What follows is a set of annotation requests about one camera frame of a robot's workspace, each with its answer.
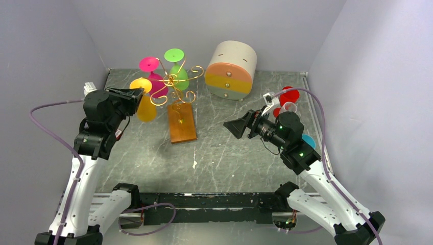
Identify clear plastic wine glass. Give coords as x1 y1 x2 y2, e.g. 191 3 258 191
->
279 102 298 114

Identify round pastel drawer cabinet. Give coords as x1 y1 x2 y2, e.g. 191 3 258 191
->
205 40 257 101

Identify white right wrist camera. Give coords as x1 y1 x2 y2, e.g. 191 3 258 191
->
261 92 279 116

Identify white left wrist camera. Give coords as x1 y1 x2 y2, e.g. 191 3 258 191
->
83 82 97 97

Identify small red white box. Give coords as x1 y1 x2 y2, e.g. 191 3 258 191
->
115 129 123 140

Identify orange plastic wine glass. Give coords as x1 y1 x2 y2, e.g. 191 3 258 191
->
129 78 157 122

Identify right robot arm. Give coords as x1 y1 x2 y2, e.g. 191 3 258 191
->
223 110 386 244

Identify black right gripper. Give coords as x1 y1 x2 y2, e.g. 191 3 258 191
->
224 105 287 150

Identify aluminium frame rail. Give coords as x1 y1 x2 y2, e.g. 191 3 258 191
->
45 192 359 245

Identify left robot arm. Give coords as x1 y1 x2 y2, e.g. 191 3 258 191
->
35 88 145 244

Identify green plastic wine glass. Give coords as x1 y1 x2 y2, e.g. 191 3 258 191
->
164 48 189 91

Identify magenta plastic wine glass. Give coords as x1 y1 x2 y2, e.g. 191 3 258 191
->
138 57 169 99

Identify red plastic wine glass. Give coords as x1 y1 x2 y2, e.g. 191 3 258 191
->
273 90 300 118

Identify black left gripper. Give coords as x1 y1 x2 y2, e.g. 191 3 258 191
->
105 86 143 130

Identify blue plastic wine glass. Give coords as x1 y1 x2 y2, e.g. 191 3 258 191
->
302 134 316 149

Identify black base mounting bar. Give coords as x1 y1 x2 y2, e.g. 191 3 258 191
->
140 192 292 225

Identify gold wire wine glass rack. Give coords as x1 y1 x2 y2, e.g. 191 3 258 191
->
148 58 204 144

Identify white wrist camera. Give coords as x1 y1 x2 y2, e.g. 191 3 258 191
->
83 82 97 97
261 92 279 116

